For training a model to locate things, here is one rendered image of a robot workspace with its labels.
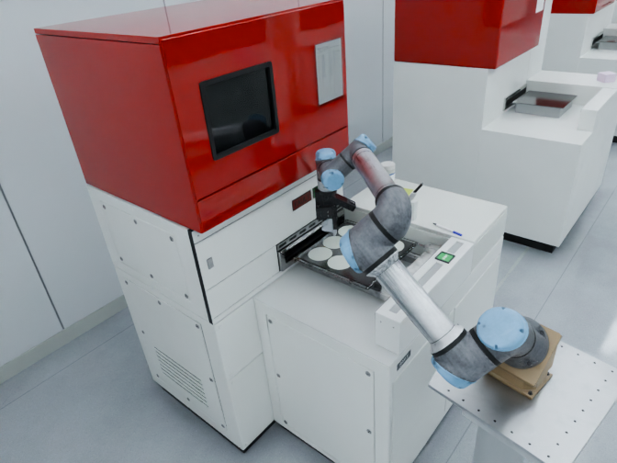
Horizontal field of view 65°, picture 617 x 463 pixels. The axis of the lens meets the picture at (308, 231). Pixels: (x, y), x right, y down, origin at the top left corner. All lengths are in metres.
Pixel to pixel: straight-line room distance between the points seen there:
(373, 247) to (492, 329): 0.37
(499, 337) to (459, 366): 0.13
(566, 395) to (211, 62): 1.40
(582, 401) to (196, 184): 1.29
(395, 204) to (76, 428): 2.07
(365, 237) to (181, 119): 0.61
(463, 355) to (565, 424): 0.35
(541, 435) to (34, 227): 2.58
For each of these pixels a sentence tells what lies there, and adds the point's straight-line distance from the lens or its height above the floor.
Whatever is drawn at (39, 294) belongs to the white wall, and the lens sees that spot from 3.18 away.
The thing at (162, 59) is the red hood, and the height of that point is 1.76.
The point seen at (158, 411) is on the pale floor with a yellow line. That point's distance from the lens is 2.74.
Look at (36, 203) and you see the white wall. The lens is 2.99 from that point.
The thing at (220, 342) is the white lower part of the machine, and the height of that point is 0.73.
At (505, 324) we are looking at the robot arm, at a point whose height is 1.11.
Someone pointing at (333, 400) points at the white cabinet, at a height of 0.49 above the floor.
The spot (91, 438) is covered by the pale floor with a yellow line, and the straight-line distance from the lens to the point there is 2.78.
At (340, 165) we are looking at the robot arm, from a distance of 1.66.
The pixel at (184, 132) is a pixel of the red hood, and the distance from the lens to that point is 1.44.
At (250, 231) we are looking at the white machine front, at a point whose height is 1.10.
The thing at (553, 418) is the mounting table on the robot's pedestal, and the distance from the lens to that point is 1.57.
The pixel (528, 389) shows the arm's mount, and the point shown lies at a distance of 1.60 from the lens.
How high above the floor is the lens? 1.99
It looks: 31 degrees down
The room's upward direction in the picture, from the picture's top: 5 degrees counter-clockwise
